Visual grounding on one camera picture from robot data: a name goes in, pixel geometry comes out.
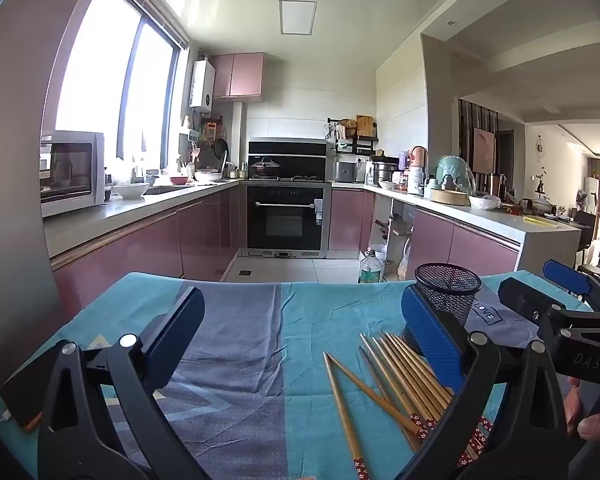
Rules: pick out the white plastic bag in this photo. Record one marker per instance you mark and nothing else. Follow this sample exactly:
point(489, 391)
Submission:
point(485, 202)

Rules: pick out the white dish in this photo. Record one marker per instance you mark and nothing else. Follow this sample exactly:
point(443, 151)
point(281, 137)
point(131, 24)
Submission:
point(208, 176)

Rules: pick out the white jar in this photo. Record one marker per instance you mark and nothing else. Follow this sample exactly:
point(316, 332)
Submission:
point(415, 182)

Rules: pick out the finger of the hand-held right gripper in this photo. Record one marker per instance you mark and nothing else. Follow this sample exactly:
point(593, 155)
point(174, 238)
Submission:
point(520, 300)
point(565, 279)

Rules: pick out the black built-in oven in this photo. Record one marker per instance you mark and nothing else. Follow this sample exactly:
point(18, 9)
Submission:
point(285, 220)

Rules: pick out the white bowl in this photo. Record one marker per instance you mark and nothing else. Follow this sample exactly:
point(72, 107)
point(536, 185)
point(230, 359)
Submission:
point(130, 191)

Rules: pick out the pink kettle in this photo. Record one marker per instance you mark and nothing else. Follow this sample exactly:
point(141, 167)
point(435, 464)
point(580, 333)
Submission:
point(419, 160)

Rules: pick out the cooking oil bottle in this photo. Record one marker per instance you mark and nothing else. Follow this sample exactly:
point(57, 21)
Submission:
point(371, 270)

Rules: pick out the ceiling light panel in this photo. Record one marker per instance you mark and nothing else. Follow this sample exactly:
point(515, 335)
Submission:
point(297, 17)

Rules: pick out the pink bowl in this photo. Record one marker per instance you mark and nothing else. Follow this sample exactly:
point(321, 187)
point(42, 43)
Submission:
point(179, 180)

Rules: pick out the black frying pan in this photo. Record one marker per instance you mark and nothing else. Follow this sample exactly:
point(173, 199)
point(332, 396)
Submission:
point(221, 149)

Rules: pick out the black smartphone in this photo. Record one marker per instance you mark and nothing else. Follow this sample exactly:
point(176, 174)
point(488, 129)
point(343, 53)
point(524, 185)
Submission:
point(25, 390)

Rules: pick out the white microwave oven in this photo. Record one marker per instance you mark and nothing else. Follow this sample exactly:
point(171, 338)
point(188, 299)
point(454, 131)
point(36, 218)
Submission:
point(72, 170)

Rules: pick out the bunch of wooden chopsticks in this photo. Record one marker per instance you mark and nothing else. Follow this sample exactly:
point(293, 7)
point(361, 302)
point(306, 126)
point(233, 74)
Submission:
point(395, 380)

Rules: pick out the stainless steel pot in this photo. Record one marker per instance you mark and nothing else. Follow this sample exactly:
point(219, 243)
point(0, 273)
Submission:
point(384, 174)

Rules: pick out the black wall rack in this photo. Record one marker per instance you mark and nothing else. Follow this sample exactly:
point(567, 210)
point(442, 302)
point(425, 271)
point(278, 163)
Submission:
point(357, 146)

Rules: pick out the black mesh utensil holder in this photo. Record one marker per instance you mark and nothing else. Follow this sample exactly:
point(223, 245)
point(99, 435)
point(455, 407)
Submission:
point(450, 305)

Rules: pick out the gas stove top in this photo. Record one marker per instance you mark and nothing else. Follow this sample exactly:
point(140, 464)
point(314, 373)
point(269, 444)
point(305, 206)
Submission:
point(305, 178)

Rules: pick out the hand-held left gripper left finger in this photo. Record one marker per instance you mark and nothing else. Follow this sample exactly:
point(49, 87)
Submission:
point(172, 345)

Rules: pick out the pot with glass lid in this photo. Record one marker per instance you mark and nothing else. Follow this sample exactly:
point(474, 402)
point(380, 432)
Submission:
point(265, 167)

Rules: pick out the large kitchen window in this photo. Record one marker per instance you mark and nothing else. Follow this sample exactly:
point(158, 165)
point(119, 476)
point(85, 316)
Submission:
point(95, 60)

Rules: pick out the white wall water heater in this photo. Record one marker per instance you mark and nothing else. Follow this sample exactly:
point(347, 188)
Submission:
point(202, 85)

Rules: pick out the white kitchen countertop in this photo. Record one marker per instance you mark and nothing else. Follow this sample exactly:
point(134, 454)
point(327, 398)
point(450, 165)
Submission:
point(540, 232)

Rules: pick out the black range hood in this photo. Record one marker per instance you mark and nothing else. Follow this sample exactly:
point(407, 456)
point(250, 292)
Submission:
point(300, 157)

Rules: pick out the pink wall cabinet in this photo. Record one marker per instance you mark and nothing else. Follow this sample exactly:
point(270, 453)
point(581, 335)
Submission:
point(237, 75)

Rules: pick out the pink base cabinet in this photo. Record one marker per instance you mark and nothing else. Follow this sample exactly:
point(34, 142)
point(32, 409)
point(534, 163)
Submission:
point(460, 245)
point(145, 245)
point(347, 220)

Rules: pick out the blue grey printed tablecloth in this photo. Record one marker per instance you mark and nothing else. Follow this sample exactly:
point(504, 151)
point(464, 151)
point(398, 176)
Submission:
point(280, 360)

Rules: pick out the pink wall picture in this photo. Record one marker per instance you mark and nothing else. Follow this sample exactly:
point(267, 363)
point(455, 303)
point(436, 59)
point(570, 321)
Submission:
point(483, 150)

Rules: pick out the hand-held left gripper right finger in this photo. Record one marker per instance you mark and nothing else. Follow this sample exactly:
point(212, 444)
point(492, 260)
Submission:
point(430, 340)

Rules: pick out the grey kitchen countertop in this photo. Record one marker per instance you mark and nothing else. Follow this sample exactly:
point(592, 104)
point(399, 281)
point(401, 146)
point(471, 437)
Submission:
point(80, 225)

